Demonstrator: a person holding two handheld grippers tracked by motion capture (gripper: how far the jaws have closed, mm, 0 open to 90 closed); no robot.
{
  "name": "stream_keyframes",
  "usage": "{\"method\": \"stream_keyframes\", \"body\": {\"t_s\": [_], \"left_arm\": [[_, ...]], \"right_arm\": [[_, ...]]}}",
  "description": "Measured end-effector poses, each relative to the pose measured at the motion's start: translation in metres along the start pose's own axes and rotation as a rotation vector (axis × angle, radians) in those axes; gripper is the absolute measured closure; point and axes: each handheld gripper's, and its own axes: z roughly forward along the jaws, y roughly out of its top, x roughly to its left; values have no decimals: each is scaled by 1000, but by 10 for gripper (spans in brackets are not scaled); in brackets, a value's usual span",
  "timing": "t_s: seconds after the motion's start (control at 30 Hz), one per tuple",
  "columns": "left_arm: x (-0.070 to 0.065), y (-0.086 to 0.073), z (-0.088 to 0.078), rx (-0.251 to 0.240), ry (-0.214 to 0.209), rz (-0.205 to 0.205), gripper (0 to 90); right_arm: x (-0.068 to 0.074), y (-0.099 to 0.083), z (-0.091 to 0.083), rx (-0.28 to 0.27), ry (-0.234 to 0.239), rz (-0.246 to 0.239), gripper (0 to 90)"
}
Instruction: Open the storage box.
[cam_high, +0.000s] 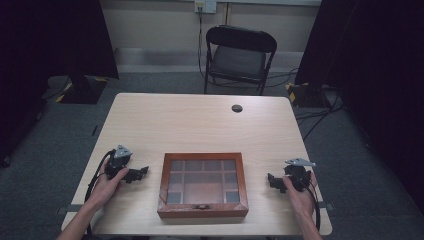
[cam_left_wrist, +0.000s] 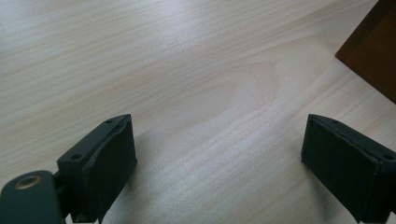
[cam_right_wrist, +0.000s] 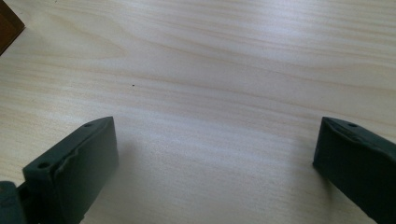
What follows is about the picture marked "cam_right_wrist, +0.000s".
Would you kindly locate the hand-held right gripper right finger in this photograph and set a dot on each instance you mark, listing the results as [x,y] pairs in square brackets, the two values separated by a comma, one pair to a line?
[358,168]

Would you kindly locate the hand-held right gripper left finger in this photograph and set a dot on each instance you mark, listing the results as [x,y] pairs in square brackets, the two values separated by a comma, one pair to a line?
[77,174]

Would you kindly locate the brown wooden board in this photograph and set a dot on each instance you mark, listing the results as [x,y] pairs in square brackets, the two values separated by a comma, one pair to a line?
[7,28]

